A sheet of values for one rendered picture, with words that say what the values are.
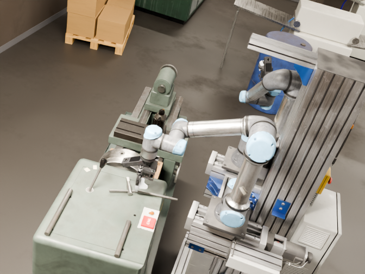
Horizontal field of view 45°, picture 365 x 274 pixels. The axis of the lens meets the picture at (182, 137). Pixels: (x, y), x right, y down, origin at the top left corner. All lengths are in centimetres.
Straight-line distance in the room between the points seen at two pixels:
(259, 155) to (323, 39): 447
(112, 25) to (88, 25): 31
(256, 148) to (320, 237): 83
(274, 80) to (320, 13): 376
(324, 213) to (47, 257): 143
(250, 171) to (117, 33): 439
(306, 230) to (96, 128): 280
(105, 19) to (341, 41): 311
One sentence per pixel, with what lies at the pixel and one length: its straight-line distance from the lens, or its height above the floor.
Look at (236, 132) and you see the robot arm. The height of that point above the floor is 170.
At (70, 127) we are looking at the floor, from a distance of 462.
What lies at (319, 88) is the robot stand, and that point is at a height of 194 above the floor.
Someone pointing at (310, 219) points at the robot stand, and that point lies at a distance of 243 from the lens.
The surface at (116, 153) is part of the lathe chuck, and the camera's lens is 243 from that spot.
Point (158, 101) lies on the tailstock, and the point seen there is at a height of 95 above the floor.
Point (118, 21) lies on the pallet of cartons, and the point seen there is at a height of 43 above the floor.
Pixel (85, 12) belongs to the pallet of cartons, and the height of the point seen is 48.
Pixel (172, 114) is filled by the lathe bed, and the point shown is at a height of 86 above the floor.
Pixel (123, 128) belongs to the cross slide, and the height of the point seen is 97.
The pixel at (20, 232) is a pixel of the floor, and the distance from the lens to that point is 362.
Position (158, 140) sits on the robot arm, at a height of 161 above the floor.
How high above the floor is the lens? 276
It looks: 35 degrees down
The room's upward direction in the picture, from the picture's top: 15 degrees clockwise
